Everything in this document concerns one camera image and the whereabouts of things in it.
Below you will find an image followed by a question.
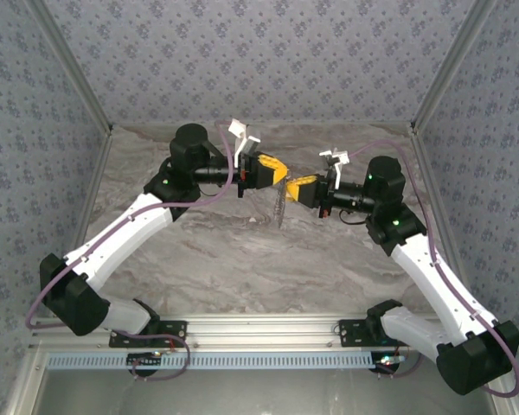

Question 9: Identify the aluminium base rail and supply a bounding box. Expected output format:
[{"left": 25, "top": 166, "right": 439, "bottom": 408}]
[{"left": 29, "top": 314, "right": 442, "bottom": 352}]

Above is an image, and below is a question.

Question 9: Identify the grey metal panel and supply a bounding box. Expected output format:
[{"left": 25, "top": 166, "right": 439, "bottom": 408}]
[{"left": 6, "top": 349, "right": 519, "bottom": 415}]

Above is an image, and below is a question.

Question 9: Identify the black controller board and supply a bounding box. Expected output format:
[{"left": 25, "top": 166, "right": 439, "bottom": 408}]
[
  {"left": 126, "top": 352, "right": 163, "bottom": 376},
  {"left": 374, "top": 352, "right": 406, "bottom": 375}
]

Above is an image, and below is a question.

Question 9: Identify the slotted white cable duct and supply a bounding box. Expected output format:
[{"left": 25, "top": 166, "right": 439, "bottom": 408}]
[{"left": 46, "top": 350, "right": 401, "bottom": 371}]

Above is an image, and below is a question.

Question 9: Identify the aluminium frame post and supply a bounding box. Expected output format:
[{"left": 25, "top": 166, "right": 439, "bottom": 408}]
[
  {"left": 25, "top": 0, "right": 116, "bottom": 137},
  {"left": 409, "top": 0, "right": 501, "bottom": 135}
]

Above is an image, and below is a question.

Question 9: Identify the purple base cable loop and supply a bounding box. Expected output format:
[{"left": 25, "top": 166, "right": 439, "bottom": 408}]
[
  {"left": 112, "top": 330, "right": 193, "bottom": 382},
  {"left": 374, "top": 352, "right": 425, "bottom": 380}
]

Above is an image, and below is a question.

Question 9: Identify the aluminium side rail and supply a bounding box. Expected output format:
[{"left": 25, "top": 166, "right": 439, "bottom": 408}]
[
  {"left": 51, "top": 134, "right": 113, "bottom": 321},
  {"left": 413, "top": 132, "right": 479, "bottom": 303}
]

